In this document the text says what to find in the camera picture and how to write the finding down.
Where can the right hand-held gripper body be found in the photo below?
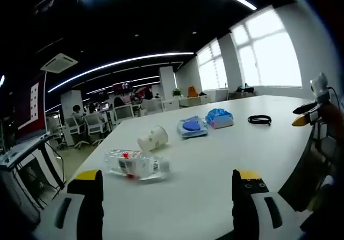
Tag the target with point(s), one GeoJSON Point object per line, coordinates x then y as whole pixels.
{"type": "Point", "coordinates": [321, 85]}

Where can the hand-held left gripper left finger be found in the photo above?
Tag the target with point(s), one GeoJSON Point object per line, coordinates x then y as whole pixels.
{"type": "Point", "coordinates": [80, 213]}

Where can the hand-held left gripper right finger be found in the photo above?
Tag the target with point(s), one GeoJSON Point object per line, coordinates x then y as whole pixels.
{"type": "Point", "coordinates": [250, 213]}

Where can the clear plastic bottle red label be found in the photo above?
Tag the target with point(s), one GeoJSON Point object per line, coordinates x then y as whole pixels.
{"type": "Point", "coordinates": [134, 165]}

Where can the blue tissue pack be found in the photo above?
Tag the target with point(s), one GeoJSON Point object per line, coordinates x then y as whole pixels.
{"type": "Point", "coordinates": [219, 118]}

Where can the blue packet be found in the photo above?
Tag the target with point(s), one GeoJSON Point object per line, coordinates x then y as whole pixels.
{"type": "Point", "coordinates": [192, 128]}

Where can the white paper cup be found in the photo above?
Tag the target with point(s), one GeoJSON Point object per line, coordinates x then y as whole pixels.
{"type": "Point", "coordinates": [153, 139]}

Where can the large window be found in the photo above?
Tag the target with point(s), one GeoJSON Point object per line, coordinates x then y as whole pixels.
{"type": "Point", "coordinates": [268, 51]}
{"type": "Point", "coordinates": [212, 65]}

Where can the dark bag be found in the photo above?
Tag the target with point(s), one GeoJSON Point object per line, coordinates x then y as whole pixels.
{"type": "Point", "coordinates": [245, 88]}

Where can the white table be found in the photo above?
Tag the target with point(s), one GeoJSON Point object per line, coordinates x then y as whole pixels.
{"type": "Point", "coordinates": [209, 159]}

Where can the white office chair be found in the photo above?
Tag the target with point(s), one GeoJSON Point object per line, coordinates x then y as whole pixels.
{"type": "Point", "coordinates": [73, 129]}
{"type": "Point", "coordinates": [94, 128]}
{"type": "Point", "coordinates": [123, 114]}
{"type": "Point", "coordinates": [152, 106]}

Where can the grey standing desk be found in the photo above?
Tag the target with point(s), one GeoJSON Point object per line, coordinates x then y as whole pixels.
{"type": "Point", "coordinates": [24, 148]}

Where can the white low cabinet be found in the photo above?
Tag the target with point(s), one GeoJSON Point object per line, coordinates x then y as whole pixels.
{"type": "Point", "coordinates": [193, 100]}

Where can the orange bag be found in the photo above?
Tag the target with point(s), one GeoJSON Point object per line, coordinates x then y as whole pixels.
{"type": "Point", "coordinates": [191, 92]}

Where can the green potted plant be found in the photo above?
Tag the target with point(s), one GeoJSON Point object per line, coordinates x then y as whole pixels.
{"type": "Point", "coordinates": [176, 92]}

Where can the ceiling air conditioner unit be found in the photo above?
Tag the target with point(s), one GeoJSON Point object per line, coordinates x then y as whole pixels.
{"type": "Point", "coordinates": [59, 62]}

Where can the white dotted wall poster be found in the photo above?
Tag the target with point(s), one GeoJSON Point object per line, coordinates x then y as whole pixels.
{"type": "Point", "coordinates": [34, 101]}

